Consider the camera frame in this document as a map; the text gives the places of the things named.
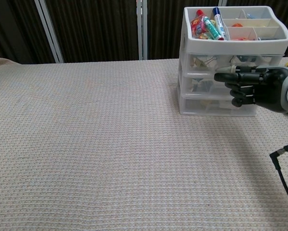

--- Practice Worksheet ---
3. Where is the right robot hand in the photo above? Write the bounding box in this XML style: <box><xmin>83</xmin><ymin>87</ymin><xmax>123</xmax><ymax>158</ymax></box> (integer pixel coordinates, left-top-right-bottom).
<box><xmin>213</xmin><ymin>65</ymin><xmax>288</xmax><ymax>114</ymax></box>

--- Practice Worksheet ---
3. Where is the clear plastic drawer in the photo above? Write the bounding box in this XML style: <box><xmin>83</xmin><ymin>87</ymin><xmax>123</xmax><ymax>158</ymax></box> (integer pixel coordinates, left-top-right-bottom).
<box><xmin>187</xmin><ymin>53</ymin><xmax>283</xmax><ymax>74</ymax></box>
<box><xmin>183</xmin><ymin>72</ymin><xmax>262</xmax><ymax>94</ymax></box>
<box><xmin>181</xmin><ymin>95</ymin><xmax>256</xmax><ymax>116</ymax></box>

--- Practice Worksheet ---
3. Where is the white plastic drawer organizer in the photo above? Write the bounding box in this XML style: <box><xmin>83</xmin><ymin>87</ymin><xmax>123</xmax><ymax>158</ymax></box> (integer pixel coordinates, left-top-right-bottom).
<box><xmin>176</xmin><ymin>6</ymin><xmax>288</xmax><ymax>118</ymax></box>

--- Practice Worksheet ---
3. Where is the blue cap white marker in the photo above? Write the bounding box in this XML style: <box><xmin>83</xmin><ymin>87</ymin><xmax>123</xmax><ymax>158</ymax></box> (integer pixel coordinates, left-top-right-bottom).
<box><xmin>212</xmin><ymin>7</ymin><xmax>227</xmax><ymax>40</ymax></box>

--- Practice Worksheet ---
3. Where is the beige woven tablecloth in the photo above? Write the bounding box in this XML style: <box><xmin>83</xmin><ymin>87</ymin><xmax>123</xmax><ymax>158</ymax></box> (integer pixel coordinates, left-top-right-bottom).
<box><xmin>0</xmin><ymin>56</ymin><xmax>288</xmax><ymax>231</ymax></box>

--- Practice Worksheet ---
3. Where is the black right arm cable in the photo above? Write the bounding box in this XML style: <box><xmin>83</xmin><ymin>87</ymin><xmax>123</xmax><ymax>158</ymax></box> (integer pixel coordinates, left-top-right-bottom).
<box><xmin>269</xmin><ymin>139</ymin><xmax>288</xmax><ymax>215</ymax></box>

